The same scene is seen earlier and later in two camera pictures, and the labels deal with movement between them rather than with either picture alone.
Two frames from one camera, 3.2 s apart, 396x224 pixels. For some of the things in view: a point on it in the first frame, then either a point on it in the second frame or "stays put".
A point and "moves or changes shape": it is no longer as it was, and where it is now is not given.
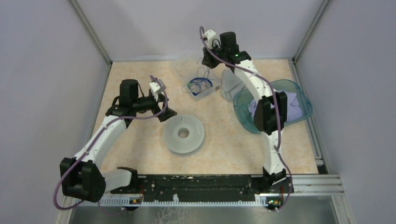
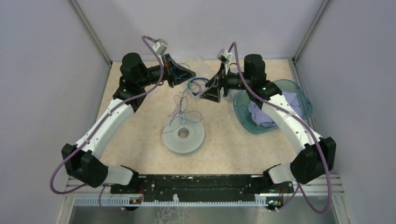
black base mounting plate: [225, 187] stays put
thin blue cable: [203, 73] moves or changes shape
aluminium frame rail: [317, 185] stays put
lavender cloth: [293, 111] stays put
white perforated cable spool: [184, 134] stays put
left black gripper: [166, 113] -> [174, 73]
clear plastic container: [200, 87] stays put
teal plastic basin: [242, 99] stays put
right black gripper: [206, 59] -> [212, 94]
